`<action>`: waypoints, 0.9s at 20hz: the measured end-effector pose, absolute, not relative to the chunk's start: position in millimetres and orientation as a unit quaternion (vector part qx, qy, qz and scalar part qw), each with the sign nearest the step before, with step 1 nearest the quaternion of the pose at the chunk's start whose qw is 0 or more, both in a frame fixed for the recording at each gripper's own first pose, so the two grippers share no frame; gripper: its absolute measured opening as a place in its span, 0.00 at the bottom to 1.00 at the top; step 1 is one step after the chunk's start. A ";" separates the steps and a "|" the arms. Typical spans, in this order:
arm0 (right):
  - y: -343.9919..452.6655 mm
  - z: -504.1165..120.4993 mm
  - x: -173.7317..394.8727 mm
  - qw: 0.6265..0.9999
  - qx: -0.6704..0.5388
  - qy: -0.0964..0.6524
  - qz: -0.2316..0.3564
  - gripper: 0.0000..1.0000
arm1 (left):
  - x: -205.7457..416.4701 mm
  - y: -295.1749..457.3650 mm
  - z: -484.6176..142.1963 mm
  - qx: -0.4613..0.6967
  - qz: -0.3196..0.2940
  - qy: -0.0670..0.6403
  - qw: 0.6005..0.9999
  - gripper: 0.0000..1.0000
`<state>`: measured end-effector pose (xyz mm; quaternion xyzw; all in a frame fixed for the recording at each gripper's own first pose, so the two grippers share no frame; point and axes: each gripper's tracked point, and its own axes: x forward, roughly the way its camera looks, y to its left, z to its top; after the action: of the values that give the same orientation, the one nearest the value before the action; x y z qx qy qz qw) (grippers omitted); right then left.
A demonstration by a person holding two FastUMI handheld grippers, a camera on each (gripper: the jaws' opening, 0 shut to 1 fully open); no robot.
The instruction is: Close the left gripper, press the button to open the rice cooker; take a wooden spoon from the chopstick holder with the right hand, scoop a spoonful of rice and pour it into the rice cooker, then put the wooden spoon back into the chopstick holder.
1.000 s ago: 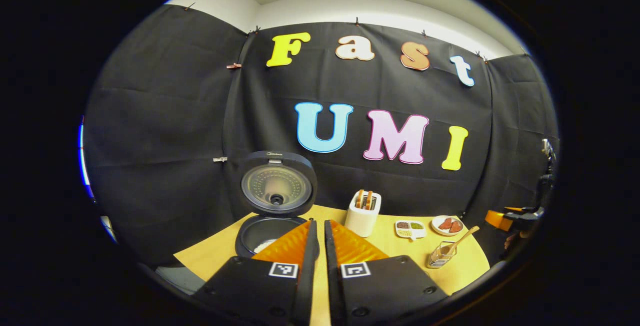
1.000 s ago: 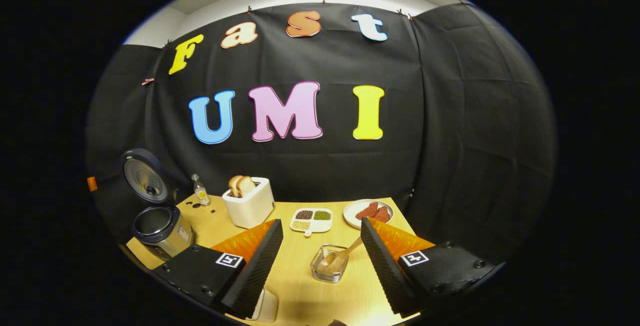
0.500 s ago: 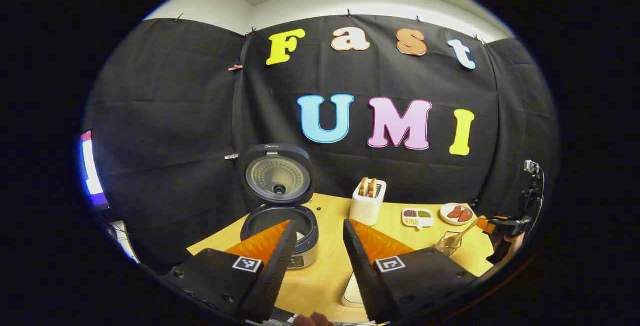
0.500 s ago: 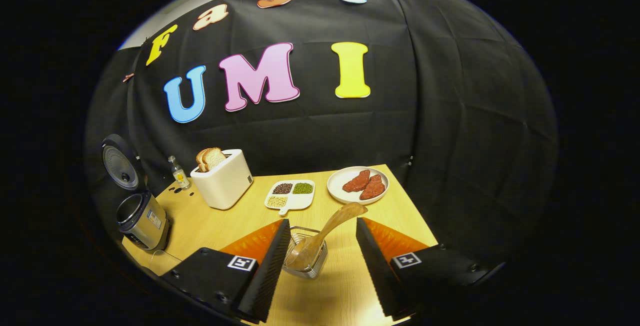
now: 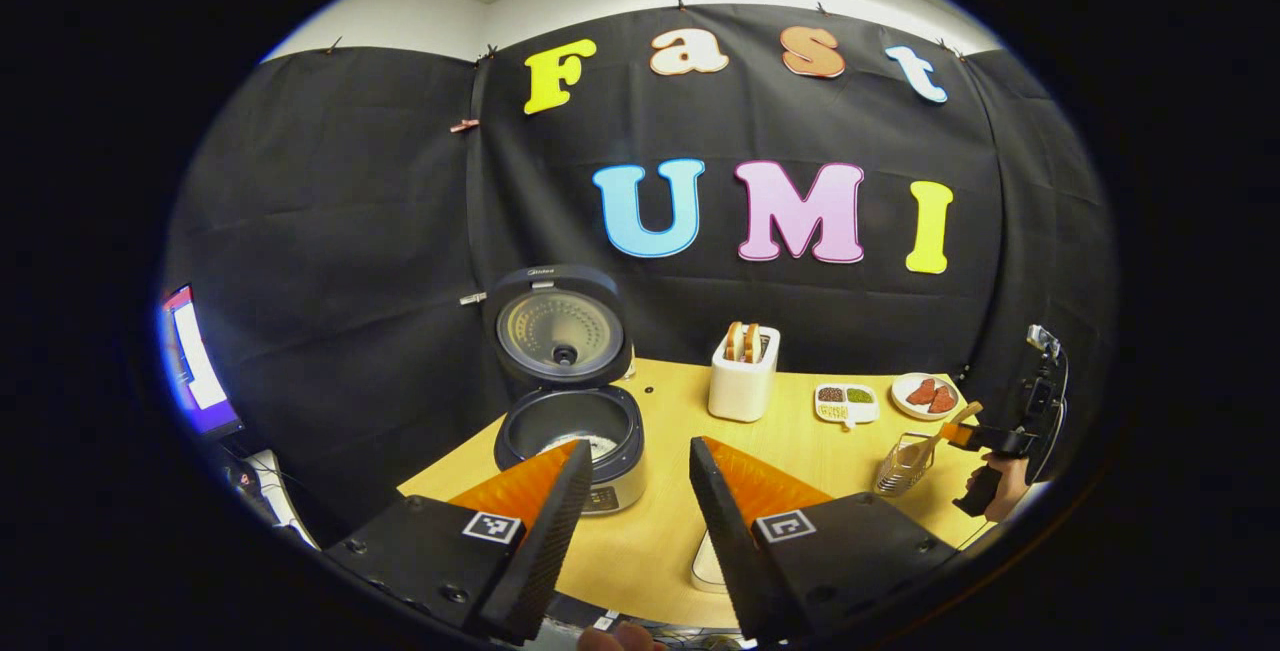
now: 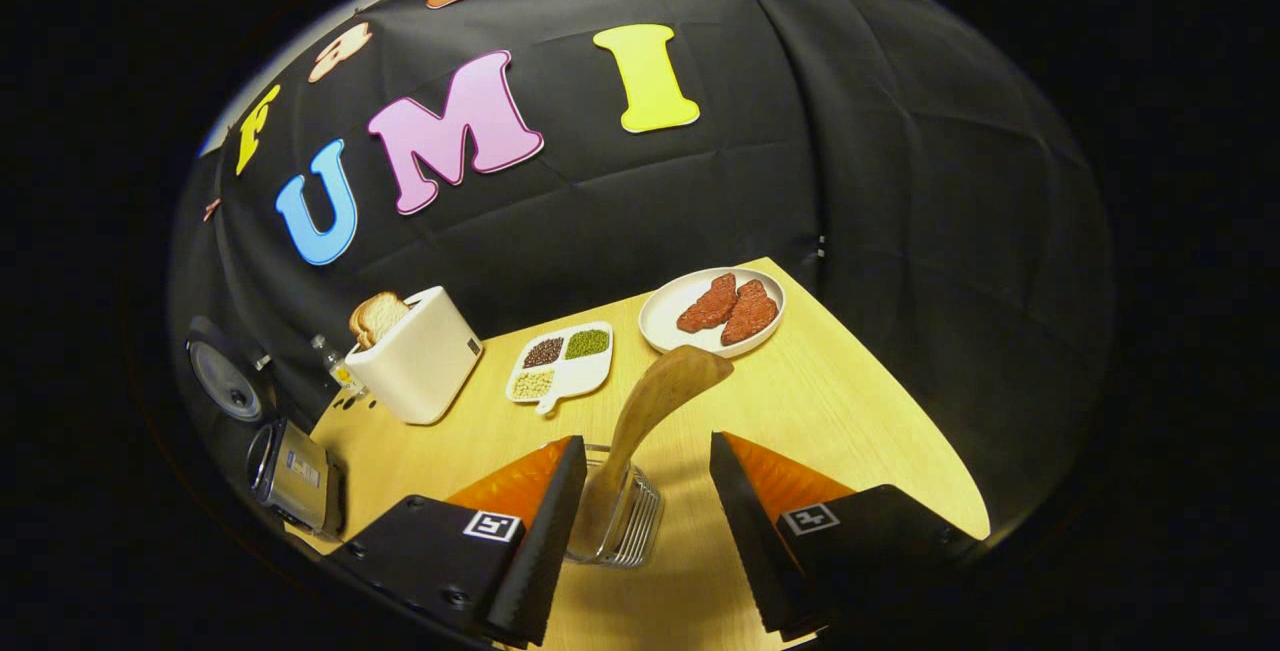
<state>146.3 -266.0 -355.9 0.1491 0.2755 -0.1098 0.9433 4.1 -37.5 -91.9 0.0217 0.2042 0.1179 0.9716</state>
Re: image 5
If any white rice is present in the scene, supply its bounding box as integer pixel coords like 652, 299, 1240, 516
545, 433, 619, 459

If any clear shallow tray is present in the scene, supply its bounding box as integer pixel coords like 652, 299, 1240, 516
690, 528, 731, 594

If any white plate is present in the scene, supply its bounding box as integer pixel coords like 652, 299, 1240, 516
891, 372, 965, 422

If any computer monitor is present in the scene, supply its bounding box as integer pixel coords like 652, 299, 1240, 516
160, 284, 244, 439

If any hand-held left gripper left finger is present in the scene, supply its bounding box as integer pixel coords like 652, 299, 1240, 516
322, 439, 595, 644

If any white divided bean dish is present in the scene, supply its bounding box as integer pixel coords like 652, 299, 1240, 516
814, 382, 881, 429

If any metal wire chopstick holder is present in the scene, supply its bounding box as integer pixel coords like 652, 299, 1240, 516
874, 433, 938, 499

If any wooden spoon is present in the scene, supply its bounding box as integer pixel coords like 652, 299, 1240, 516
900, 400, 985, 472

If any dark rice cooker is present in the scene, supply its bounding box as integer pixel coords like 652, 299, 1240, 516
483, 264, 648, 515

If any white toaster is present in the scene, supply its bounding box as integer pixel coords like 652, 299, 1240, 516
708, 324, 782, 423

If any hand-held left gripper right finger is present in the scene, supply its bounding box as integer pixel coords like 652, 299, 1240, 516
688, 436, 959, 644

